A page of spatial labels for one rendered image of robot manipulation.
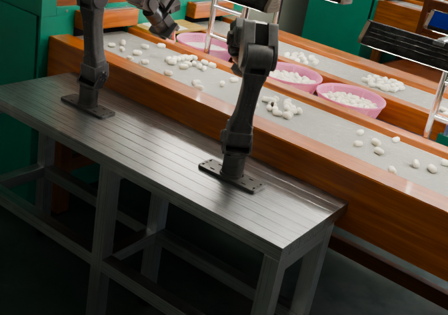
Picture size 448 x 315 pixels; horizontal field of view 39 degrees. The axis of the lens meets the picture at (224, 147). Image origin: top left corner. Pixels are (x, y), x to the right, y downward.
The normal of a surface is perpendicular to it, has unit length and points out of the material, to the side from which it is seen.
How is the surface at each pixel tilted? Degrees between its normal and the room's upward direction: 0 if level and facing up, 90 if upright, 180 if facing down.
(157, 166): 0
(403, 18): 90
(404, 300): 0
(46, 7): 90
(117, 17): 90
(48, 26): 90
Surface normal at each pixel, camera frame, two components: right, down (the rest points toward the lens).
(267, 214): 0.17, -0.90
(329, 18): -0.59, 0.24
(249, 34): 0.18, -0.32
